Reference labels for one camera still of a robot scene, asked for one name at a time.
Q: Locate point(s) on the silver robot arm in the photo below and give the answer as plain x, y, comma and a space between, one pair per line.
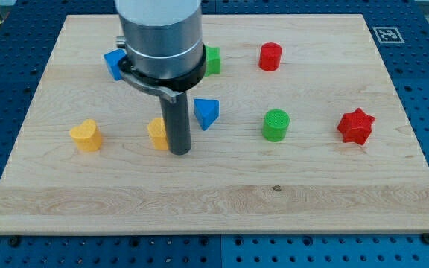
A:
152, 17

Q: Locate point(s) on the green cylinder block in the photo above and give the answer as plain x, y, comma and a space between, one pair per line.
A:
275, 125

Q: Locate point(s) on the white fiducial marker tag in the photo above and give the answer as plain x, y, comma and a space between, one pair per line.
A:
388, 35

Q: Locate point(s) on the blue triangle block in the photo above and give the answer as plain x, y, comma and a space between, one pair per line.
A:
206, 112

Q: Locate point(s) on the red cylinder block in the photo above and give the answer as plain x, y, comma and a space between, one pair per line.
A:
270, 56

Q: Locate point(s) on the wooden board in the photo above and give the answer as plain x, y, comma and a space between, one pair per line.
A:
233, 181

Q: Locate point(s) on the red star block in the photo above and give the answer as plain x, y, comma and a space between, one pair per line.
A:
356, 126

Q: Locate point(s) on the blue cube block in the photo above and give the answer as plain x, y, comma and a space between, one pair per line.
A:
111, 59

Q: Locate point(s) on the green star block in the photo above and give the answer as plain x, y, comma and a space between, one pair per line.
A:
213, 61

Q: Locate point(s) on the yellow heart block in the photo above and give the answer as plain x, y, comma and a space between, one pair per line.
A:
87, 136

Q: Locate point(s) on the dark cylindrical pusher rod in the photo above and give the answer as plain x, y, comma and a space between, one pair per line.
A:
177, 126

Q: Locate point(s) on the yellow hexagon block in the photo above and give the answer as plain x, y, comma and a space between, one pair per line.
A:
157, 134

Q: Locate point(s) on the black flange with metal bracket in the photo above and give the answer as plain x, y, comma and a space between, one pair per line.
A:
162, 65

